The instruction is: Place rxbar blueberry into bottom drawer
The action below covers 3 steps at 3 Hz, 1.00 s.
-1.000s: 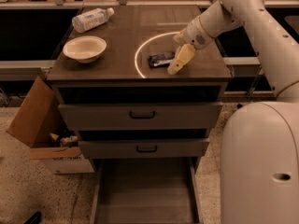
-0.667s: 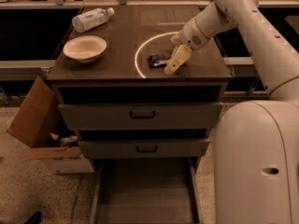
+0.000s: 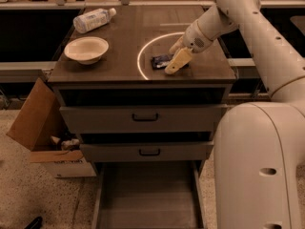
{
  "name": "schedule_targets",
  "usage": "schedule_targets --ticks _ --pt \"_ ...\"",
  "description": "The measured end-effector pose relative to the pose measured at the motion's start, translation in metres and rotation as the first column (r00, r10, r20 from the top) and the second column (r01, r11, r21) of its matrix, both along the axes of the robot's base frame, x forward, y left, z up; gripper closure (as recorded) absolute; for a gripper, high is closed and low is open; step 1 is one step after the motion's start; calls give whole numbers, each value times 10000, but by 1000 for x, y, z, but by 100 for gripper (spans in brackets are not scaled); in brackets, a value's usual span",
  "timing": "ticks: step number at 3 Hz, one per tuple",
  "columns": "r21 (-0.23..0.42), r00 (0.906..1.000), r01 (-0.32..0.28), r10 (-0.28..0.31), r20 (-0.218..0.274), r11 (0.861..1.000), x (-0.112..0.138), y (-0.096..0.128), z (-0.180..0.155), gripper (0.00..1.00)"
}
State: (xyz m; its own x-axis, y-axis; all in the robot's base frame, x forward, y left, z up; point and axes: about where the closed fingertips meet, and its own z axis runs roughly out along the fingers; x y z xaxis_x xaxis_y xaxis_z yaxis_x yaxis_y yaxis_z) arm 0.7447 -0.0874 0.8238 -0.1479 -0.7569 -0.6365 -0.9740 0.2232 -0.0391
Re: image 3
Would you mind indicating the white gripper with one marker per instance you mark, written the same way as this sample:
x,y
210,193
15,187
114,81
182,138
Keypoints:
x,y
194,39

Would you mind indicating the dark blue snack bar wrapper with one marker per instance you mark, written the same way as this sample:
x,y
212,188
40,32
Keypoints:
x,y
161,61

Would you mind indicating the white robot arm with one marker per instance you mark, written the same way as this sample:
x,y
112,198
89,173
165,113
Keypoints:
x,y
257,146

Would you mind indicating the grey top drawer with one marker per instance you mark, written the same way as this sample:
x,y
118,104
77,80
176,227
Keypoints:
x,y
142,119

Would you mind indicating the grey drawer cabinet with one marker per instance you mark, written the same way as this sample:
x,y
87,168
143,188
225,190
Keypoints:
x,y
125,77

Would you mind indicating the grey middle drawer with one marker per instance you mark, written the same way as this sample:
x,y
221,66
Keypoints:
x,y
170,151

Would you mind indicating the grey open bottom drawer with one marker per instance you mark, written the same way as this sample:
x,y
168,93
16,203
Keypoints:
x,y
149,195

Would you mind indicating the white bowl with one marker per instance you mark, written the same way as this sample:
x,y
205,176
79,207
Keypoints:
x,y
86,50

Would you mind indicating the clear plastic water bottle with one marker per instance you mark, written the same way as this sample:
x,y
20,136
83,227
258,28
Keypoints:
x,y
93,19

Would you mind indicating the crumpled items in box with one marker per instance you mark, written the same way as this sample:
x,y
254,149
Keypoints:
x,y
65,145

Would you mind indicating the open cardboard box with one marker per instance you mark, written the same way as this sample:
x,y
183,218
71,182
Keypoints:
x,y
39,119

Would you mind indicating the black object at floor corner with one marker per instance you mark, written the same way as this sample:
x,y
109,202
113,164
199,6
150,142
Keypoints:
x,y
35,224

